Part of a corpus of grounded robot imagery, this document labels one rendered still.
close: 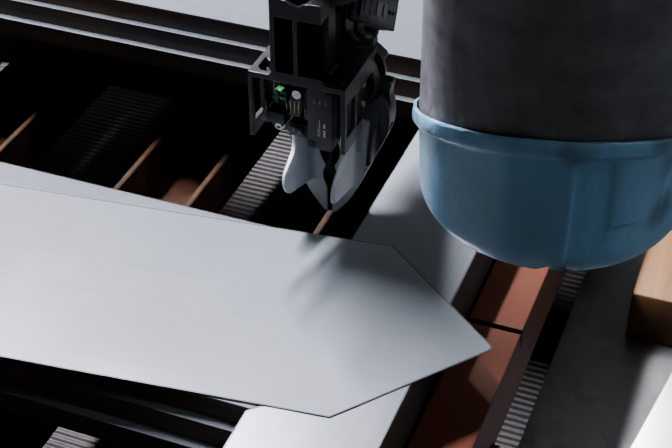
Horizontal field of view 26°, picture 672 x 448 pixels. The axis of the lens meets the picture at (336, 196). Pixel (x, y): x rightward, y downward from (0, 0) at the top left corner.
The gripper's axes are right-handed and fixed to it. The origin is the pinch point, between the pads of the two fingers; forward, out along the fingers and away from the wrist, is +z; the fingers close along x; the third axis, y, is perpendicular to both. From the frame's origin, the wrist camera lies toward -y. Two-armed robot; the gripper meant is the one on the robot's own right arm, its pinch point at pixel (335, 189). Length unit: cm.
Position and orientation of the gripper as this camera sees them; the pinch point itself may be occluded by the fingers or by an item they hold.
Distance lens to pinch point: 110.1
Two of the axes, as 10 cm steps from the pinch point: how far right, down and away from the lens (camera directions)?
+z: 0.0, 8.1, 5.9
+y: -3.6, 5.5, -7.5
